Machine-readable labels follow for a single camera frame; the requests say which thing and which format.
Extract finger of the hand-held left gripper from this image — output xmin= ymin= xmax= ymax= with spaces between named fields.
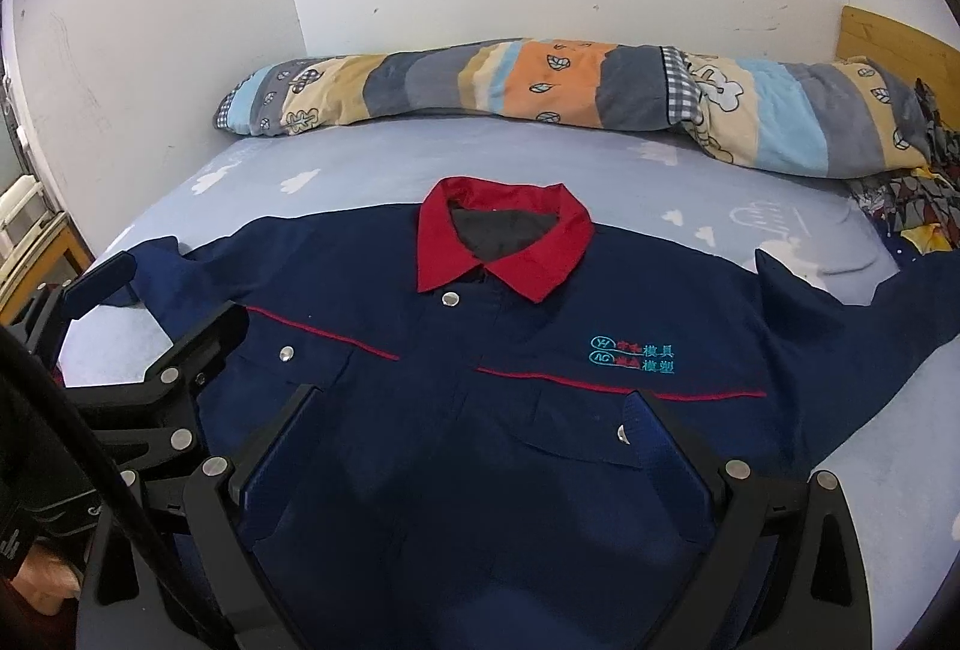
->
xmin=13 ymin=249 xmax=145 ymax=390
xmin=66 ymin=306 xmax=251 ymax=465

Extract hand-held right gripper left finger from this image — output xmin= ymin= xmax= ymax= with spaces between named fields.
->
xmin=77 ymin=384 xmax=326 ymax=650

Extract light blue cloud bed sheet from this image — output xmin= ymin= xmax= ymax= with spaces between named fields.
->
xmin=56 ymin=117 xmax=960 ymax=650

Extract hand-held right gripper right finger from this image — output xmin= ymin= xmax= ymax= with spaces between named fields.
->
xmin=625 ymin=390 xmax=884 ymax=650

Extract rolled patchwork quilt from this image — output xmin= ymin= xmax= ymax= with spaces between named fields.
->
xmin=214 ymin=36 xmax=946 ymax=178

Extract person's left hand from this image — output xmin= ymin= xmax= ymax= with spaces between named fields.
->
xmin=0 ymin=540 xmax=81 ymax=622

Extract dark patterned cloth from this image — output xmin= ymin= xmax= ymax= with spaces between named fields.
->
xmin=847 ymin=80 xmax=960 ymax=261

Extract navy work jacket red collar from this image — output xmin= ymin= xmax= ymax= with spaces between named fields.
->
xmin=120 ymin=173 xmax=960 ymax=650

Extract wooden headboard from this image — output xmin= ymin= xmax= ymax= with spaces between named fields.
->
xmin=834 ymin=5 xmax=960 ymax=88

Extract white rack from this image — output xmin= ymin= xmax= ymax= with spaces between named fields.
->
xmin=0 ymin=173 xmax=46 ymax=232

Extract black cable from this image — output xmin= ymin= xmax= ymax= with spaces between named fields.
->
xmin=0 ymin=320 xmax=226 ymax=650

